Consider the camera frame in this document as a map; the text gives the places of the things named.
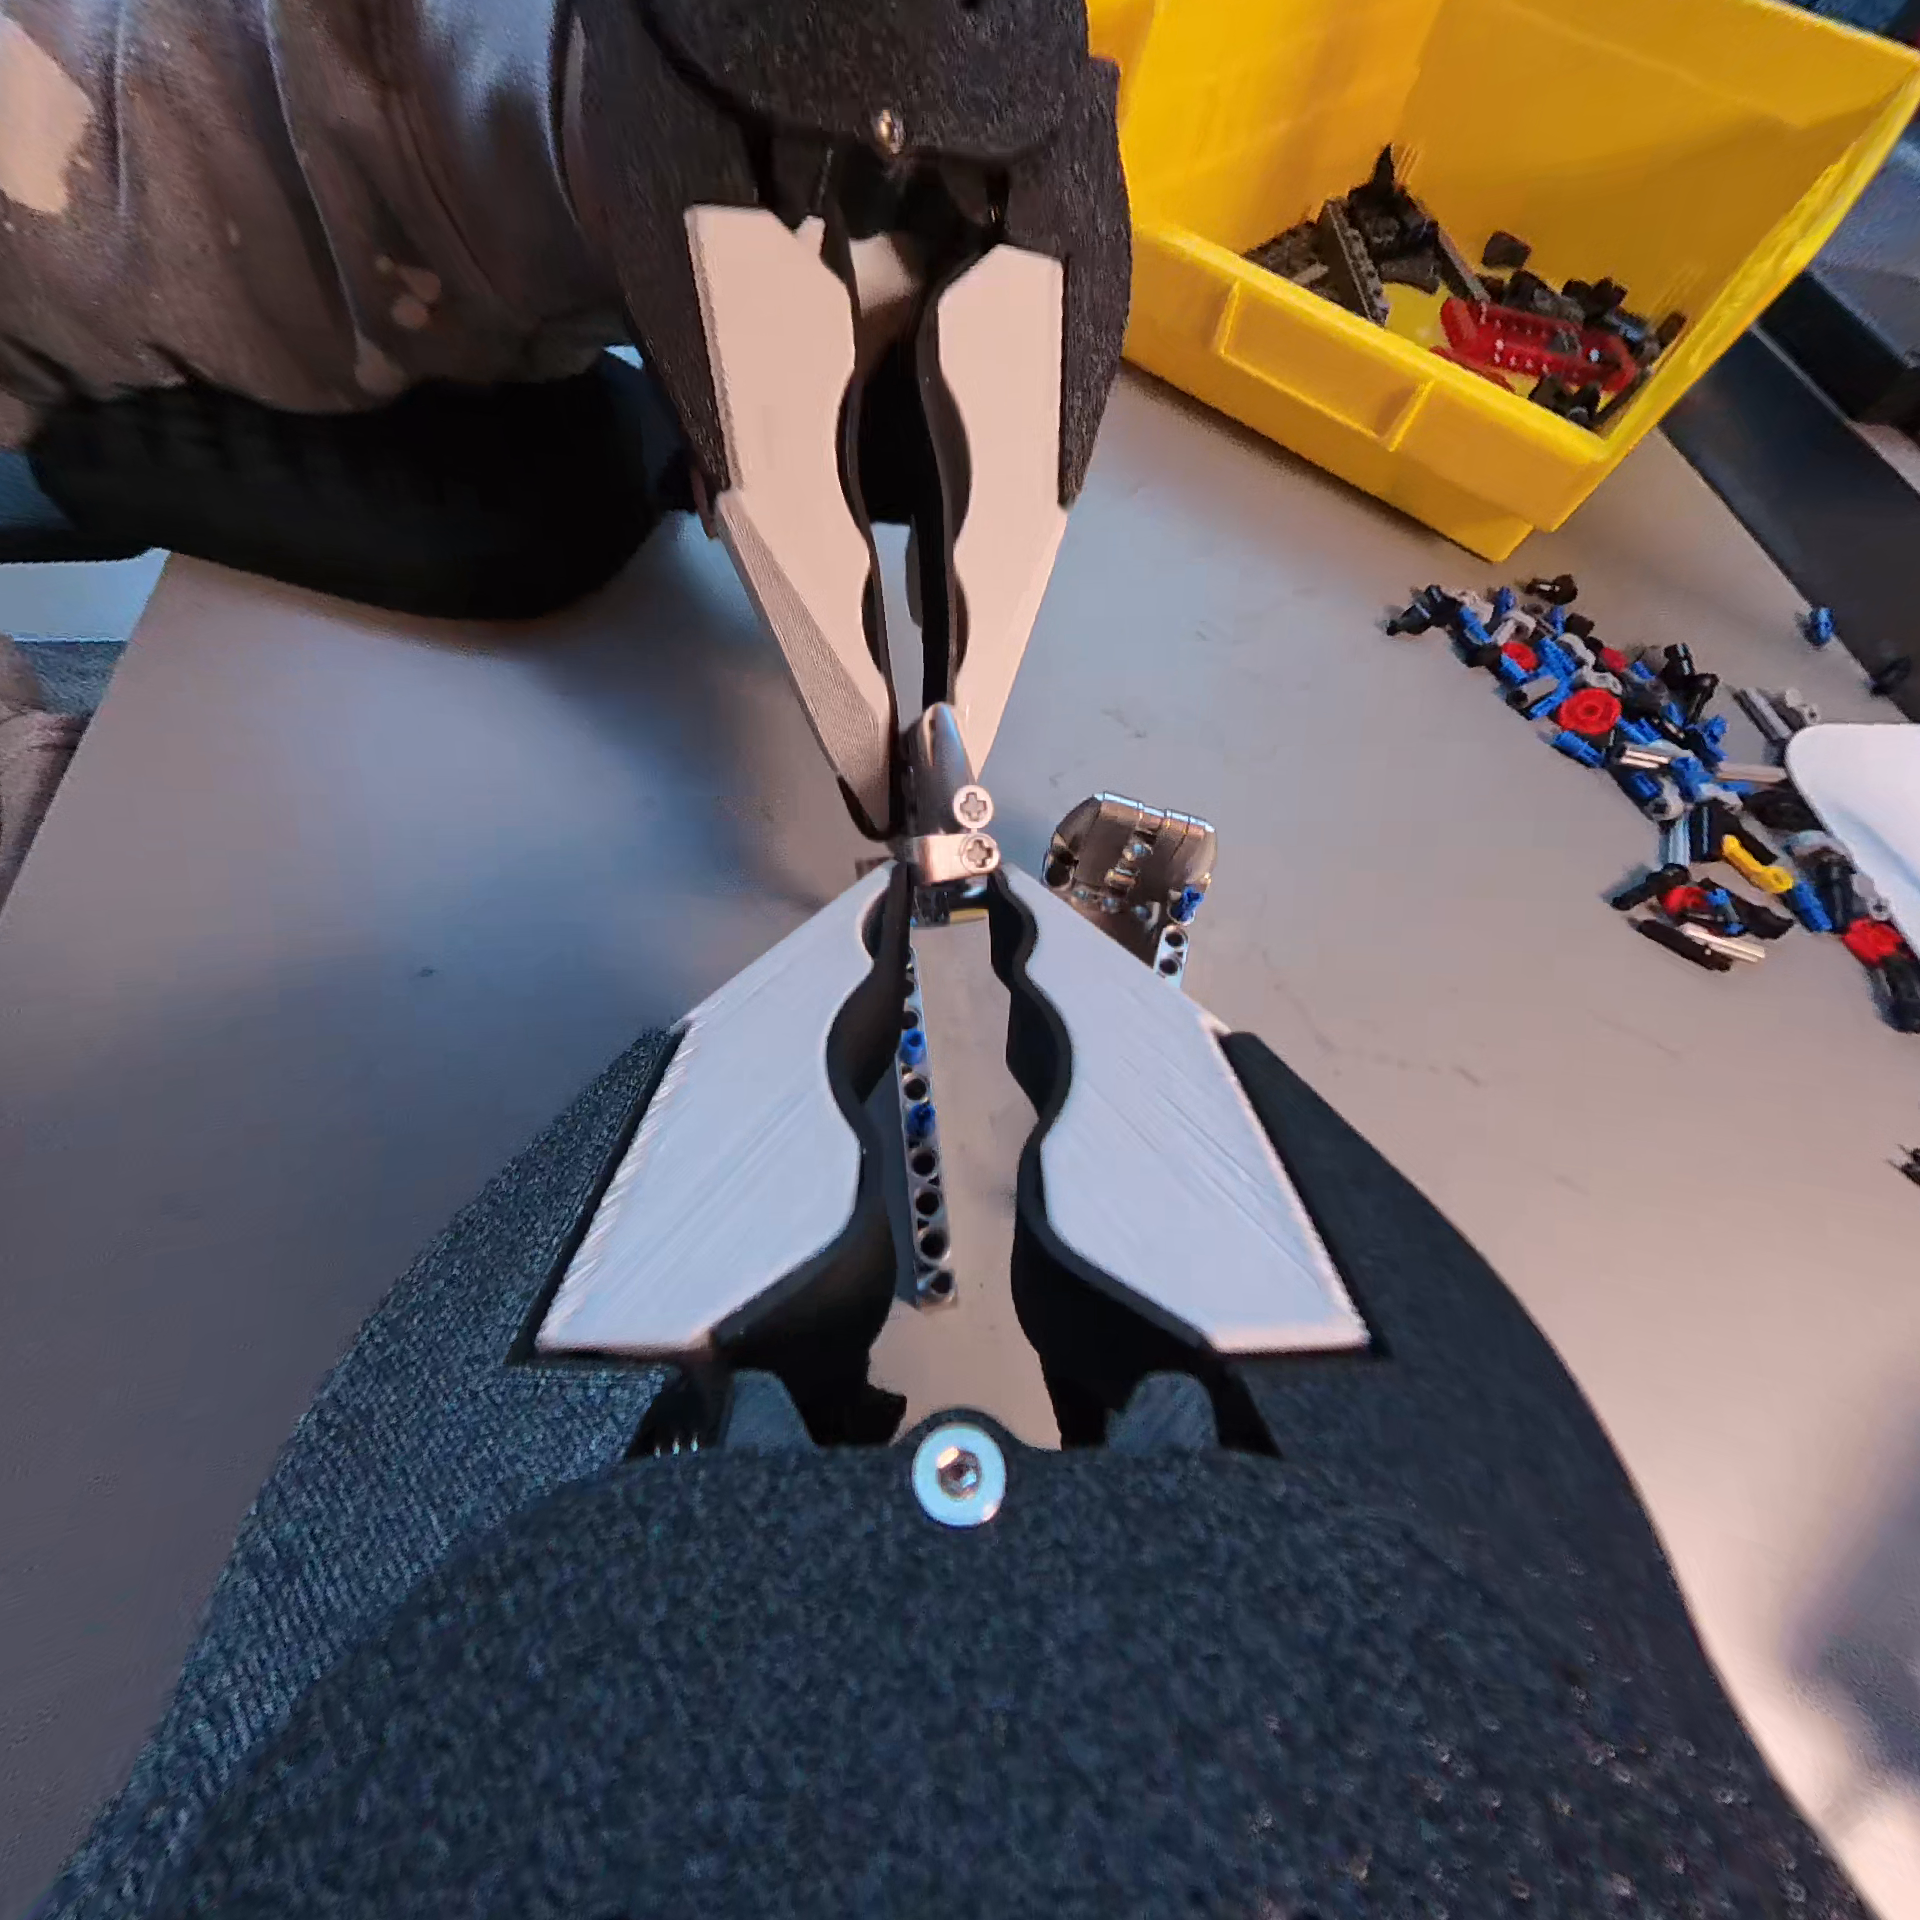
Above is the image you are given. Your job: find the yellow plastic bin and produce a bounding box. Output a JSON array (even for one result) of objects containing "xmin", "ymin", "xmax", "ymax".
[{"xmin": 1089, "ymin": 0, "xmax": 1445, "ymax": 249}]

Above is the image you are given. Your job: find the grey holed beam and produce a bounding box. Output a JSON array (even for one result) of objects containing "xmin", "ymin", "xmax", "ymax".
[{"xmin": 884, "ymin": 901, "xmax": 963, "ymax": 1311}]

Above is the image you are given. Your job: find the long grey beam panel assembly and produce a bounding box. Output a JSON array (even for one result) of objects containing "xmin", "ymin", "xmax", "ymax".
[{"xmin": 1039, "ymin": 790, "xmax": 1219, "ymax": 987}]

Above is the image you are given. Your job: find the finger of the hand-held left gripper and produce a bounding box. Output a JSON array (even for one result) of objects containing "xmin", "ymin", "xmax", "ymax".
[
  {"xmin": 918, "ymin": 239, "xmax": 1076, "ymax": 783},
  {"xmin": 684, "ymin": 208, "xmax": 906, "ymax": 841}
]

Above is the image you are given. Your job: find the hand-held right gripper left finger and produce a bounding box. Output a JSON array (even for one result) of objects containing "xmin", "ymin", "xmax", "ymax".
[{"xmin": 535, "ymin": 862, "xmax": 916, "ymax": 1445}]

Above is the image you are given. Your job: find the grey desk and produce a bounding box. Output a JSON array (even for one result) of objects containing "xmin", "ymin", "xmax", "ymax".
[{"xmin": 0, "ymin": 367, "xmax": 1920, "ymax": 1891}]

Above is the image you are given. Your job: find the yellow printed toy box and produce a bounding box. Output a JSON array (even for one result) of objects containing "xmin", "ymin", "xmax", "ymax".
[{"xmin": 1117, "ymin": 0, "xmax": 1920, "ymax": 566}]

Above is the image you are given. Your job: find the pile of colourful toy pieces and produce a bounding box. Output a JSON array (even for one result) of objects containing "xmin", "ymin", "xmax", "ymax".
[{"xmin": 1380, "ymin": 574, "xmax": 1920, "ymax": 1039}]

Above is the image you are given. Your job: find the white base with battery box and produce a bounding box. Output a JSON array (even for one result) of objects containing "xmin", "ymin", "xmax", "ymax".
[{"xmin": 1782, "ymin": 720, "xmax": 1920, "ymax": 963}]

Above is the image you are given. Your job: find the silver curved toy panel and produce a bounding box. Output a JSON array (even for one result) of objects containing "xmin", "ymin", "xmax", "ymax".
[{"xmin": 895, "ymin": 698, "xmax": 1006, "ymax": 926}]

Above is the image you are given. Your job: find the pile of black red parts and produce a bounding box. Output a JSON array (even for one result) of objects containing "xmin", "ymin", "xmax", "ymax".
[{"xmin": 1241, "ymin": 141, "xmax": 1691, "ymax": 441}]

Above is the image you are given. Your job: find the black ribbed cloth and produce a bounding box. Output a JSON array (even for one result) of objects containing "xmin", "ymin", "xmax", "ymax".
[{"xmin": 27, "ymin": 352, "xmax": 694, "ymax": 622}]

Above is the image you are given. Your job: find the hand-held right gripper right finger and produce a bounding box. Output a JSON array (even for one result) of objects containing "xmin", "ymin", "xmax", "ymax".
[{"xmin": 987, "ymin": 865, "xmax": 1374, "ymax": 1450}]

